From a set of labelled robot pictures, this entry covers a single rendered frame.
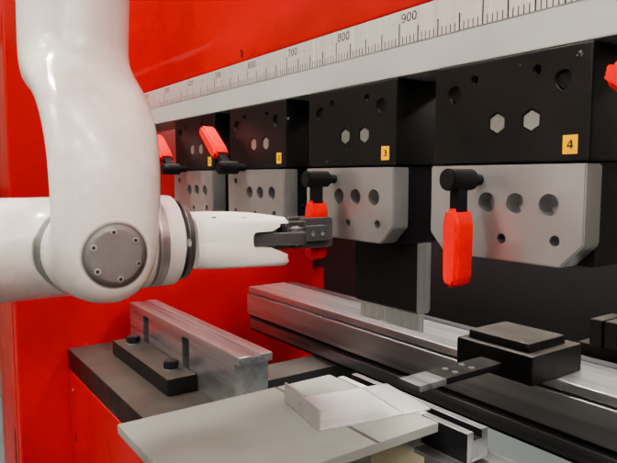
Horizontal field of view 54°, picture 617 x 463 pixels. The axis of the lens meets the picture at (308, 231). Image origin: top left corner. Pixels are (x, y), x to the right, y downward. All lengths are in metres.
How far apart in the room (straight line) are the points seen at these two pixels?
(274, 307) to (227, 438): 0.76
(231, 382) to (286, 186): 0.35
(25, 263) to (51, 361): 0.93
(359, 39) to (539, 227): 0.29
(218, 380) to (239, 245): 0.49
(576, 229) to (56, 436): 1.22
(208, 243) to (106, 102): 0.16
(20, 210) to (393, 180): 0.33
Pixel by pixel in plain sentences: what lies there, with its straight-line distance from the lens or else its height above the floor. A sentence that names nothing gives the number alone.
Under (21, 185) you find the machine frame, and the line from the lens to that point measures 1.36.
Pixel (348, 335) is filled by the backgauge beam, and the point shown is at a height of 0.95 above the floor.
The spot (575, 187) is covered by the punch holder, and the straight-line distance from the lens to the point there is 0.48.
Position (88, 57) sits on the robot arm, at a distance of 0.51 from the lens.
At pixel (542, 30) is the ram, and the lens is 0.52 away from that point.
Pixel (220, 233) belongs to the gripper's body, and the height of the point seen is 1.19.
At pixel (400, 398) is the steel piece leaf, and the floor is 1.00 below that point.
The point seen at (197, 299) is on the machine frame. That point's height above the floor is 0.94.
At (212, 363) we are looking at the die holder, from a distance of 1.03.
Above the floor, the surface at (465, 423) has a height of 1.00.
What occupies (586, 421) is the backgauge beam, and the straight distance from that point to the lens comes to 0.85.
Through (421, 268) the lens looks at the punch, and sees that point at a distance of 0.64.
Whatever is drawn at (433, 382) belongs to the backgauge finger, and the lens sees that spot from 0.74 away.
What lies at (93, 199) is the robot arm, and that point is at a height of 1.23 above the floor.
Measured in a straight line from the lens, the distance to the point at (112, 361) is 1.30.
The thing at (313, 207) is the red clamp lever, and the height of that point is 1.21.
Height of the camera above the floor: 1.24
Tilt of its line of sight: 5 degrees down
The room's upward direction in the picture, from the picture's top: straight up
